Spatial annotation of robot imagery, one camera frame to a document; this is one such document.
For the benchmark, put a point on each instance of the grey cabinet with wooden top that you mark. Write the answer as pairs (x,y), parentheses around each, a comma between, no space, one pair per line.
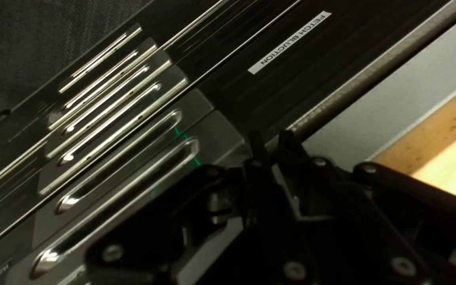
(405,122)

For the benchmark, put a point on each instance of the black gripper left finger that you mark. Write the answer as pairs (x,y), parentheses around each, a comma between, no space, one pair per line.
(155,242)

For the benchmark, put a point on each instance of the grey tool drawer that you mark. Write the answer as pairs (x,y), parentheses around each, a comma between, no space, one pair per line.
(183,84)

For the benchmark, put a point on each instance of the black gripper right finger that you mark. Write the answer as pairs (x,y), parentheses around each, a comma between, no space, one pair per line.
(392,228)

